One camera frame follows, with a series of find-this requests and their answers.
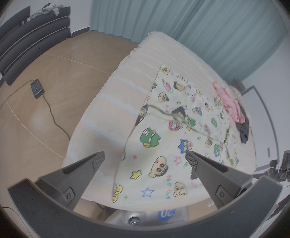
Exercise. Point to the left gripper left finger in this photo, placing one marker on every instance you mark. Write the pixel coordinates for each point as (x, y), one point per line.
(73, 180)

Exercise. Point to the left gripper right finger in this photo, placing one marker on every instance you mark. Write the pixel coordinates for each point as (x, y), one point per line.
(219, 182)

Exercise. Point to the white printed pyjama top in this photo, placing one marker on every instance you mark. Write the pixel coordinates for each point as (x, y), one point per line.
(159, 137)

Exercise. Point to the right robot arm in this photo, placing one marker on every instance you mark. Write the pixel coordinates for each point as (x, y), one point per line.
(287, 157)

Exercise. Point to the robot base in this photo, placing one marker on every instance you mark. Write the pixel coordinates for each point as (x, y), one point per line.
(140, 218)

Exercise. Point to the dark grey garment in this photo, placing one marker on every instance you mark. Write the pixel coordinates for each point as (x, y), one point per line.
(244, 130)

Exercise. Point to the pink garment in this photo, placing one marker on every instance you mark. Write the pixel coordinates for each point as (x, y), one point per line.
(230, 105)

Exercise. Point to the bed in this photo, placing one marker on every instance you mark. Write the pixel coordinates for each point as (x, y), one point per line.
(115, 103)

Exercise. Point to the black power adapter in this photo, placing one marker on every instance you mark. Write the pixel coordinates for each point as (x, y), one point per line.
(37, 88)

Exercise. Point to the black chest of drawers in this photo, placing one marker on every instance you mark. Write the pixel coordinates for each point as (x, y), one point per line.
(31, 41)

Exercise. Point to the blue-green curtain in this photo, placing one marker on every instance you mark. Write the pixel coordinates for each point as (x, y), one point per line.
(197, 21)

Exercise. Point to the grey white garment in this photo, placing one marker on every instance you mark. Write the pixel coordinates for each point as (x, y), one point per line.
(46, 10)

